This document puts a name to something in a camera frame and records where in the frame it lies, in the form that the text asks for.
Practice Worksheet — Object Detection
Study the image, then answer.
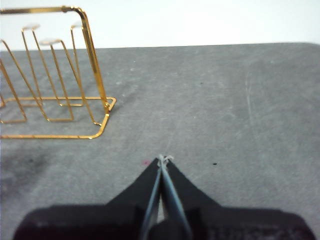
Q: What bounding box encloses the gold wire cup rack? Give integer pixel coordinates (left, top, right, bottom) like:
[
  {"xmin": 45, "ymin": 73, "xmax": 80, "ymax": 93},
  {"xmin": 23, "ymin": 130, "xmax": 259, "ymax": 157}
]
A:
[{"xmin": 0, "ymin": 5, "xmax": 117, "ymax": 140}]

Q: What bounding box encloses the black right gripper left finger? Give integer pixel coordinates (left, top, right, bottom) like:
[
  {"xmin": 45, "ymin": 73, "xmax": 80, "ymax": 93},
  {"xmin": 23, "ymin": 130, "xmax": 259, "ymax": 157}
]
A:
[{"xmin": 13, "ymin": 156, "xmax": 163, "ymax": 240}]

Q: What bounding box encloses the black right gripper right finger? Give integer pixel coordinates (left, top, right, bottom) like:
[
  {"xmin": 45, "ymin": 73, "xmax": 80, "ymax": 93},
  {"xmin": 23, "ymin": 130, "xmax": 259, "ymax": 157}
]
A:
[{"xmin": 161, "ymin": 157, "xmax": 316, "ymax": 240}]

